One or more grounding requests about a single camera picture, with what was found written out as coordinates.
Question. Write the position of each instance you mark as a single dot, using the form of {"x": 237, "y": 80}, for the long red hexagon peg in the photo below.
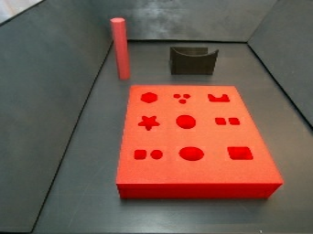
{"x": 118, "y": 29}

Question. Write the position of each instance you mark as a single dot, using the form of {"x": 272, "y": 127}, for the red shape-sorting board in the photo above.
{"x": 191, "y": 145}

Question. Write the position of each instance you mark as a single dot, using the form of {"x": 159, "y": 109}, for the black curved holder stand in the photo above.
{"x": 191, "y": 61}

